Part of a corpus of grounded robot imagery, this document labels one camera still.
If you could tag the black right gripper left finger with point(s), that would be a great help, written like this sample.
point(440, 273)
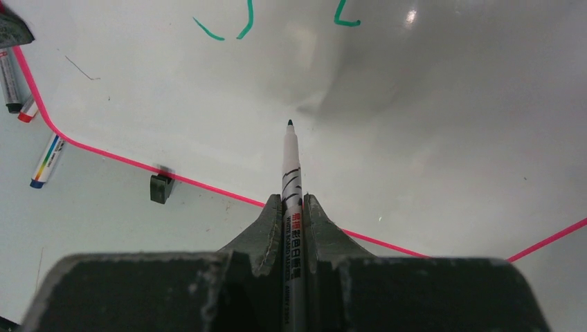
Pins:
point(236, 288)

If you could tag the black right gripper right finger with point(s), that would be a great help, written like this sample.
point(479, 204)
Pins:
point(351, 289)

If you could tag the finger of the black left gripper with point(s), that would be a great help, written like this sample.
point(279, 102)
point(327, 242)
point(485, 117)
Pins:
point(14, 31)

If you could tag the green whiteboard marker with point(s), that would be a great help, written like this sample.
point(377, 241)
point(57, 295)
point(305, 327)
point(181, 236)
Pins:
point(294, 309)

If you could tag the pink-framed whiteboard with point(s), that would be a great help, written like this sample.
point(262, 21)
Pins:
point(443, 127)

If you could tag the black-capped whiteboard marker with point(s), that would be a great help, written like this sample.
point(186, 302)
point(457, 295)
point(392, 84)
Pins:
point(8, 84)

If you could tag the red-capped whiteboard marker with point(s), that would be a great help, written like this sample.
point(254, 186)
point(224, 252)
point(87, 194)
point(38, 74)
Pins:
point(28, 111)

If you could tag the blue-capped whiteboard marker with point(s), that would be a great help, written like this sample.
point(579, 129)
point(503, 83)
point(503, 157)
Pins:
point(47, 162)

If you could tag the left black board stand clip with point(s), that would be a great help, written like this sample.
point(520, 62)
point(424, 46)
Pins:
point(161, 185)

